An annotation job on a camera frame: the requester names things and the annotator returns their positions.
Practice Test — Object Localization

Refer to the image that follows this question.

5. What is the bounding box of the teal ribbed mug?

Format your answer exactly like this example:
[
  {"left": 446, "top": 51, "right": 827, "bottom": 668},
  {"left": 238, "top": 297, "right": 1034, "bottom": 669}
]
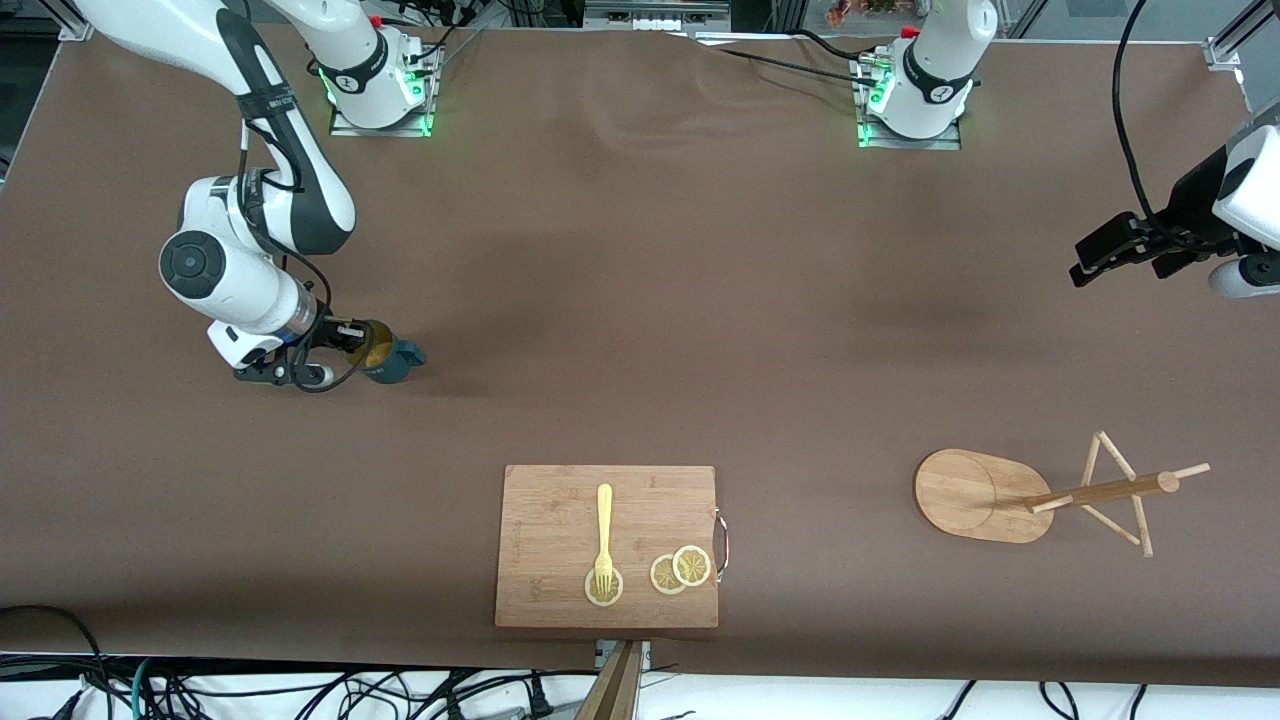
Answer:
[{"left": 345, "top": 320, "right": 428, "bottom": 386}]

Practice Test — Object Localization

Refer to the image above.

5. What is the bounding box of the wooden mug rack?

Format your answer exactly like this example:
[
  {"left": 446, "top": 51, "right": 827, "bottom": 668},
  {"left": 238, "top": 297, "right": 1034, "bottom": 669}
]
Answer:
[{"left": 913, "top": 431, "right": 1212, "bottom": 558}]

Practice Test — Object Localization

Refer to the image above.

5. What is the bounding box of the wooden cutting board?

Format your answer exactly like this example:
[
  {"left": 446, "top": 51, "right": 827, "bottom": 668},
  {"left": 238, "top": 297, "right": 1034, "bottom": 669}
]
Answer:
[{"left": 494, "top": 464, "right": 730, "bottom": 630}]

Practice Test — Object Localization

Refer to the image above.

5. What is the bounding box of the large table cover sheet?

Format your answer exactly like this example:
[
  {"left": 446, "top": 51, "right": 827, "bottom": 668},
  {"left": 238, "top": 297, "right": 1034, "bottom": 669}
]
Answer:
[{"left": 0, "top": 18, "right": 1280, "bottom": 691}]

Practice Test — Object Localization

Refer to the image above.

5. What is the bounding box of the yellow plastic fork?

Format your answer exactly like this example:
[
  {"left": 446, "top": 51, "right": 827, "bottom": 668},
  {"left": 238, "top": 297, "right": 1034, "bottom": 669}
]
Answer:
[{"left": 594, "top": 484, "right": 615, "bottom": 595}]

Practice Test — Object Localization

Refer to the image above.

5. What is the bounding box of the grey power strip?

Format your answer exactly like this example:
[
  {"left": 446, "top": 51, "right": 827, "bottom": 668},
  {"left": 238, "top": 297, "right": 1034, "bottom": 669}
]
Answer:
[{"left": 583, "top": 0, "right": 733, "bottom": 31}]

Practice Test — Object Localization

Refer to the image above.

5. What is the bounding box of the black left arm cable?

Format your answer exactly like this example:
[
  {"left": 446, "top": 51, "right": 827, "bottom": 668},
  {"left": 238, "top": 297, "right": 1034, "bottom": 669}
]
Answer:
[{"left": 1114, "top": 0, "right": 1171, "bottom": 236}]

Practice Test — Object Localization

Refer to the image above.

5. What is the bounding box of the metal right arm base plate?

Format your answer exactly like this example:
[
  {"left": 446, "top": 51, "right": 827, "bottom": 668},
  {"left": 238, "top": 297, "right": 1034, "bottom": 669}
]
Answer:
[{"left": 328, "top": 45, "right": 443, "bottom": 139}]

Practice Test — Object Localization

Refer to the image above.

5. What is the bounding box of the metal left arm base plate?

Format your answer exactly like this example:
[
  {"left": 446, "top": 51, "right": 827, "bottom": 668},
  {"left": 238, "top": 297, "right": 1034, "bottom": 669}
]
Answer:
[{"left": 850, "top": 55, "right": 963, "bottom": 151}]

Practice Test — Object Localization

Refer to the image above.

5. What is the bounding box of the short black table cable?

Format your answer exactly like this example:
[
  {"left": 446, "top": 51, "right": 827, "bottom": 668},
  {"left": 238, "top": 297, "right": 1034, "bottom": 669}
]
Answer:
[{"left": 795, "top": 28, "right": 873, "bottom": 65}]

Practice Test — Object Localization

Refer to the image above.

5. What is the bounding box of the long black table cable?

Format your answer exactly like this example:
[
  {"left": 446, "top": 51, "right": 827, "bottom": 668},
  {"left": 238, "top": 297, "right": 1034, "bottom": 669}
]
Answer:
[{"left": 690, "top": 35, "right": 881, "bottom": 86}]

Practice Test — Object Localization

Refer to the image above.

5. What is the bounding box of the thick black looped cable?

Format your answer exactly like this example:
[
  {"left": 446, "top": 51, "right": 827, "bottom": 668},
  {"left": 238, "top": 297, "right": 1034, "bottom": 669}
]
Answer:
[{"left": 0, "top": 604, "right": 113, "bottom": 720}]

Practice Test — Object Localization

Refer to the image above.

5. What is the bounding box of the teal cable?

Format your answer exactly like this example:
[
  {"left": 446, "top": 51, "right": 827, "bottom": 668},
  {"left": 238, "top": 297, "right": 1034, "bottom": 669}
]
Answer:
[{"left": 128, "top": 657, "right": 161, "bottom": 720}]

